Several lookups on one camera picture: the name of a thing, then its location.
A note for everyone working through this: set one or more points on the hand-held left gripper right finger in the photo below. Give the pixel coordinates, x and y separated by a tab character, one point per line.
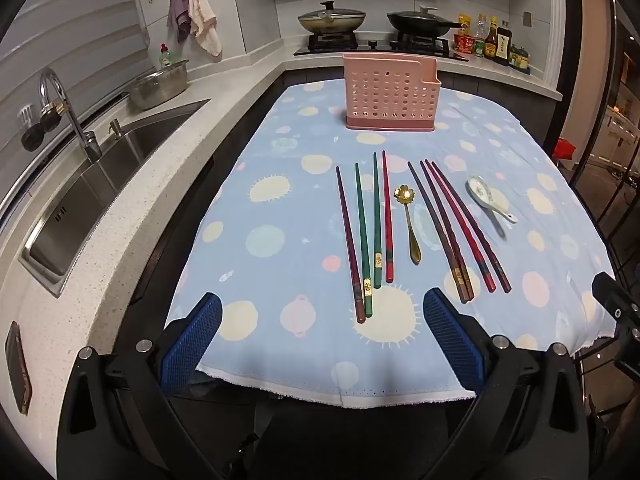
452	335

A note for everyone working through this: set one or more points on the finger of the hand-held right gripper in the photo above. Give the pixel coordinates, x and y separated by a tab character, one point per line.
612	295

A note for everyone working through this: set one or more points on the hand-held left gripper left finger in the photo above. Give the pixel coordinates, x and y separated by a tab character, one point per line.
192	340

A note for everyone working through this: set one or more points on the dark red chopstick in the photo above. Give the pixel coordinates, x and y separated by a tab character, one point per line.
348	245
470	226

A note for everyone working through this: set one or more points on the green chopstick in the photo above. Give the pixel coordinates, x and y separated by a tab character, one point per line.
376	220
362	240

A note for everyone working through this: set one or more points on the pink perforated utensil holder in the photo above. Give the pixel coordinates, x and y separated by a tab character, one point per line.
390	90

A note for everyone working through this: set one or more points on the gold flower spoon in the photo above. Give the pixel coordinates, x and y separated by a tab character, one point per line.
411	232

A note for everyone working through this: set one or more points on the blue spotted tablecloth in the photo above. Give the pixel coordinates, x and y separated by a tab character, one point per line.
280	220

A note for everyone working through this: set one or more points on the white ceramic spoon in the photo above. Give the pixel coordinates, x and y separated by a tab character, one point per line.
477	188

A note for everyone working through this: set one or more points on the red bag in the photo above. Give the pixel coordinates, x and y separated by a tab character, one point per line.
566	149

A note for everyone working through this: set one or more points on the dark brown rectangular pad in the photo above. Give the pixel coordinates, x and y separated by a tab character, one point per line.
19	367

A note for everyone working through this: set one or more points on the stainless steel sink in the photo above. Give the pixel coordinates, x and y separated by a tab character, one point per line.
100	180

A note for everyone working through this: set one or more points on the glass sliding door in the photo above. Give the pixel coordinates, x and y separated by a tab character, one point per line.
610	110

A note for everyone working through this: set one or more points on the sink soap dispenser pump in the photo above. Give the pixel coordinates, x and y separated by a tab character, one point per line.
115	129

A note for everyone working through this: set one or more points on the chrome faucet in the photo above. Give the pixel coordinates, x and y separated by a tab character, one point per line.
75	125

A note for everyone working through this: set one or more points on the small dark seasoning jars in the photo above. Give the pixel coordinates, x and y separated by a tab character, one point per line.
520	59

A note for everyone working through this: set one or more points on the stainless steel pot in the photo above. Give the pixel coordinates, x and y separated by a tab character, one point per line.
157	87

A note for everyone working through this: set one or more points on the dark soy sauce bottle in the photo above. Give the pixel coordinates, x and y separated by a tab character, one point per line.
503	45

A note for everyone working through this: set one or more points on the brown sauce bottle yellow cap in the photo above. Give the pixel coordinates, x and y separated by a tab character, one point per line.
491	40

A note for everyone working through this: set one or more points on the green dish soap bottle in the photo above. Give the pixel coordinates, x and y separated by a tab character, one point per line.
166	57

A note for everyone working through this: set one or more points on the red seasoning container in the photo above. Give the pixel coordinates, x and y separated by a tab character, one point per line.
464	44

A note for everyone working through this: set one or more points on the black gas stove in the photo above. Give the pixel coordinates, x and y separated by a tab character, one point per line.
370	49

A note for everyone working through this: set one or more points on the clear plastic bottle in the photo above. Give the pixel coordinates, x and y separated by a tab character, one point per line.
480	27

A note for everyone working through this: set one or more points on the yellow seasoning packet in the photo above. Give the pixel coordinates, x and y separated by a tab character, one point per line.
465	25

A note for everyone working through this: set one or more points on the black frying pan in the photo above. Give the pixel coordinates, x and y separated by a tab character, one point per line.
417	22

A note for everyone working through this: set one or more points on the pink white hanging cloth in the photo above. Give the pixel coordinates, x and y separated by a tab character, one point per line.
206	20

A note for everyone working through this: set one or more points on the purple hanging cloth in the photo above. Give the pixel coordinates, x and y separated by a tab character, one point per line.
179	12

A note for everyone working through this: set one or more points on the wok with glass lid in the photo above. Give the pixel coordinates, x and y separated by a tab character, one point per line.
331	20

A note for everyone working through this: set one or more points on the white window blind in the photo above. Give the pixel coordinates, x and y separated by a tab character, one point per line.
60	25

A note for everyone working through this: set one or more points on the grey wall switch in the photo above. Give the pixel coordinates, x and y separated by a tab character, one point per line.
526	18

